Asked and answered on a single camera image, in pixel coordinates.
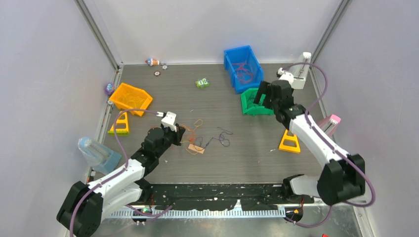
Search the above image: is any purple round toy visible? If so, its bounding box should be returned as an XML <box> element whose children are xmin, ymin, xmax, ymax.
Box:
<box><xmin>105</xmin><ymin>82</ymin><xmax>115</xmax><ymax>96</ymax></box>

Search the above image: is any yellow triangle block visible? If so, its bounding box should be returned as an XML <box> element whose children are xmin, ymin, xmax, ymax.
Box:
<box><xmin>278</xmin><ymin>129</ymin><xmax>301</xmax><ymax>154</ymax></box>
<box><xmin>107</xmin><ymin>112</ymin><xmax>129</xmax><ymax>136</ymax></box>

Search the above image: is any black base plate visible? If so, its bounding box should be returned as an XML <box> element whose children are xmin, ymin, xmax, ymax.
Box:
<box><xmin>132</xmin><ymin>183</ymin><xmax>314</xmax><ymax>211</ymax></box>

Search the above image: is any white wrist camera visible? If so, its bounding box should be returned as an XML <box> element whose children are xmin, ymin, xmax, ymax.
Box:
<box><xmin>159</xmin><ymin>112</ymin><xmax>178</xmax><ymax>132</ymax></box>
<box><xmin>277</xmin><ymin>68</ymin><xmax>294</xmax><ymax>86</ymax></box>

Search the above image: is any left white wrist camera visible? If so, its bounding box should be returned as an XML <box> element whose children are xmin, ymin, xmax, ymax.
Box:
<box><xmin>159</xmin><ymin>112</ymin><xmax>178</xmax><ymax>132</ymax></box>

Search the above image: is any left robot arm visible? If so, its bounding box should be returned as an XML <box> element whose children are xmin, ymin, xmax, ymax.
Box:
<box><xmin>56</xmin><ymin>124</ymin><xmax>186</xmax><ymax>237</ymax></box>

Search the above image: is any orange plastic bin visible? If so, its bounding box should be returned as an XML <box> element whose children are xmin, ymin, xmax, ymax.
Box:
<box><xmin>109</xmin><ymin>83</ymin><xmax>153</xmax><ymax>117</ymax></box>

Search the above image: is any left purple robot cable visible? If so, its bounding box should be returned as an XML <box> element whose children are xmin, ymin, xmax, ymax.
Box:
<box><xmin>69</xmin><ymin>109</ymin><xmax>174</xmax><ymax>237</ymax></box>

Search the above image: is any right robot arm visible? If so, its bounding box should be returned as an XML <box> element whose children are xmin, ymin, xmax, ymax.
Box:
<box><xmin>254</xmin><ymin>80</ymin><xmax>366</xmax><ymax>205</ymax></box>

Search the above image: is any yellow triangle block right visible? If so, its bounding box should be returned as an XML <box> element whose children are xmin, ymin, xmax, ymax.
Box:
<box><xmin>278</xmin><ymin>129</ymin><xmax>301</xmax><ymax>154</ymax></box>

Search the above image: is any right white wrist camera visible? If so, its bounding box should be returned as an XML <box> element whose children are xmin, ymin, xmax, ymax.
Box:
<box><xmin>277</xmin><ymin>68</ymin><xmax>294</xmax><ymax>86</ymax></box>

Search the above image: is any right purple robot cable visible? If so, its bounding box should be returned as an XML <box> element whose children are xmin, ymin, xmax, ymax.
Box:
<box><xmin>283</xmin><ymin>62</ymin><xmax>377</xmax><ymax>227</ymax></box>

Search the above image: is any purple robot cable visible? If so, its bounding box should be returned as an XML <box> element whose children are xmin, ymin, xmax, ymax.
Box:
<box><xmin>69</xmin><ymin>109</ymin><xmax>174</xmax><ymax>237</ymax></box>
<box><xmin>283</xmin><ymin>62</ymin><xmax>377</xmax><ymax>227</ymax></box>

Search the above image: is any blue plastic bin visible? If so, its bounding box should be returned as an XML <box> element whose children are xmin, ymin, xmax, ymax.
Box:
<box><xmin>224</xmin><ymin>45</ymin><xmax>264</xmax><ymax>94</ymax></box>

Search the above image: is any pink metronome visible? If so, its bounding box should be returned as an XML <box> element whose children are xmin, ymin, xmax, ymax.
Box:
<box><xmin>317</xmin><ymin>115</ymin><xmax>341</xmax><ymax>137</ymax></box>

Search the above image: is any small wooden block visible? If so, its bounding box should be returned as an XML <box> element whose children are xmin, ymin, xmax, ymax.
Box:
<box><xmin>187</xmin><ymin>144</ymin><xmax>205</xmax><ymax>155</ymax></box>

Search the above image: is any clear plastic bottle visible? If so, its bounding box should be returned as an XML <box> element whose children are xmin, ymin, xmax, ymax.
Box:
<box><xmin>78</xmin><ymin>137</ymin><xmax>122</xmax><ymax>175</ymax></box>

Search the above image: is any white metronome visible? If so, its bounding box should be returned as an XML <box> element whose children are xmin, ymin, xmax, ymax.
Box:
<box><xmin>288</xmin><ymin>52</ymin><xmax>312</xmax><ymax>89</ymax></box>

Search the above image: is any small clown figurine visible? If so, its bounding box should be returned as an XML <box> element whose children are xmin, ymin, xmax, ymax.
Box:
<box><xmin>145</xmin><ymin>58</ymin><xmax>161</xmax><ymax>66</ymax></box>

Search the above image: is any green plastic bin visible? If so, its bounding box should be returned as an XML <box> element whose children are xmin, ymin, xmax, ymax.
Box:
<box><xmin>240</xmin><ymin>88</ymin><xmax>274</xmax><ymax>116</ymax></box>

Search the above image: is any green monster toy block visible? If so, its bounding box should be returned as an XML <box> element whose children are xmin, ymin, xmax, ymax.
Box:
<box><xmin>195</xmin><ymin>78</ymin><xmax>210</xmax><ymax>89</ymax></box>

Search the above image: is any yellow triangle block left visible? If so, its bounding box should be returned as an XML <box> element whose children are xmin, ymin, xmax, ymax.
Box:
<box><xmin>107</xmin><ymin>112</ymin><xmax>129</xmax><ymax>136</ymax></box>

